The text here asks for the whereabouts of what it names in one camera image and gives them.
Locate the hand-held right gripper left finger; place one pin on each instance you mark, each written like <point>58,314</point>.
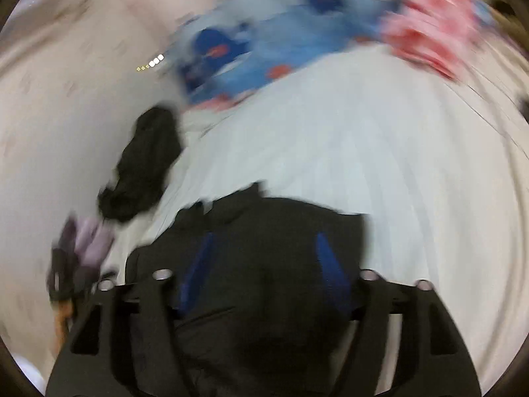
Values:
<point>197,271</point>

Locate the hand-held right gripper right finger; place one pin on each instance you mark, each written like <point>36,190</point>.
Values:
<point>332,271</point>

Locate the black padded jacket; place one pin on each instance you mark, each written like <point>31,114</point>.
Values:
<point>264,256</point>

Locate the purple cloth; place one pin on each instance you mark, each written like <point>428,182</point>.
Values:
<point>84,248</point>

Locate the black crumpled cloth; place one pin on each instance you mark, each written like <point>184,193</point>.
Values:
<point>142,165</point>

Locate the white striped bed sheet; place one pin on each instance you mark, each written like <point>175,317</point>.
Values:
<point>351,144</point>

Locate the small white lights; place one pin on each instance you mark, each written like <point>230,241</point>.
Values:
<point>151,63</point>

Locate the blue printed blanket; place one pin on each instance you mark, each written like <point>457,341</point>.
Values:
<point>272,29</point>

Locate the pink patterned cloth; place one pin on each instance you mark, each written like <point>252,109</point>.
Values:
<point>434,29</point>

